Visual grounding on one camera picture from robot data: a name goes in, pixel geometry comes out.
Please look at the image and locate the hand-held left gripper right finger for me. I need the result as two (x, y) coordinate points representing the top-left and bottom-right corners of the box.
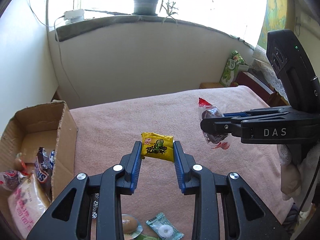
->
(173, 140), (290, 240)

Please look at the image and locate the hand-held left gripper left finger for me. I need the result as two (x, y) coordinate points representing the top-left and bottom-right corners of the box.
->
(26, 140), (143, 240)

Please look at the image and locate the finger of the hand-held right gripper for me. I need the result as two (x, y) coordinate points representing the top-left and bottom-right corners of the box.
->
(200, 116), (253, 140)
(222, 106), (295, 118)

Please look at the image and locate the clear red date packet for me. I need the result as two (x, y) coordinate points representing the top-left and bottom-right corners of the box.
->
(0, 152), (28, 193)
(198, 97), (232, 150)

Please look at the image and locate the yellow snack packet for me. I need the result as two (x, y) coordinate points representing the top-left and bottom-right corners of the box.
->
(140, 132), (175, 163)

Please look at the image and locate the yellow jelly cup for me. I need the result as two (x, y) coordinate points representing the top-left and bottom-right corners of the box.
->
(122, 214), (143, 235)

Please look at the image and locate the teal mint candy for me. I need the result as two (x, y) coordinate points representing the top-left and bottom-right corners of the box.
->
(146, 212), (184, 240)

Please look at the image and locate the cardboard box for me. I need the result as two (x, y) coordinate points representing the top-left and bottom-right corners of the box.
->
(0, 100), (78, 240)

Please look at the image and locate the large brown chocolate bar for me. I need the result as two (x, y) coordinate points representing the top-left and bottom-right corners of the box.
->
(34, 146), (54, 200)

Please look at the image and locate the sliced bread packet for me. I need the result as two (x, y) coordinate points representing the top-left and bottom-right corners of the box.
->
(7, 175), (52, 239)

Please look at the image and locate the person's right hand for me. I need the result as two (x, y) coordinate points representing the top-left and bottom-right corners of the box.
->
(279, 144), (304, 200)

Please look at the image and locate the white lace cloth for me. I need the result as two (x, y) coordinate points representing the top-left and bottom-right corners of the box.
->
(251, 44), (292, 100)

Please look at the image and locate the dark wooden side cabinet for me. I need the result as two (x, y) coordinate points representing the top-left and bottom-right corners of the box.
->
(234, 71), (288, 108)

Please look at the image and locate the green tissue pack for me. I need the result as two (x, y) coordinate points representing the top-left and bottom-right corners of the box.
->
(219, 50), (249, 87)

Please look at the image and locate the pink blanket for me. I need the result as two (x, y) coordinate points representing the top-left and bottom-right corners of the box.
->
(69, 85), (300, 240)

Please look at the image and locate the white framed window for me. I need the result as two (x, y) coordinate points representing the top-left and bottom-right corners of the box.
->
(46, 0), (269, 45)

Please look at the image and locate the small trailing plant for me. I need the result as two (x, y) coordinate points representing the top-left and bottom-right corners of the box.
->
(160, 1), (179, 27)

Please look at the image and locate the white refrigerator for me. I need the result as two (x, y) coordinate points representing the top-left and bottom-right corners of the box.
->
(0, 0), (59, 135)

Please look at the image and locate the grey window sill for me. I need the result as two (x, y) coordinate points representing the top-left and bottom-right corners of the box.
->
(55, 14), (255, 49)

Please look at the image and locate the white power adapter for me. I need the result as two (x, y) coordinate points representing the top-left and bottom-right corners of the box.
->
(63, 9), (85, 25)

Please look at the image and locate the yellow wall poster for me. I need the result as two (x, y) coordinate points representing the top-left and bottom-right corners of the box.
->
(257, 0), (320, 53)

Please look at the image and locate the white cable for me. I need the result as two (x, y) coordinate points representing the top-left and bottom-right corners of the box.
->
(54, 15), (80, 103)

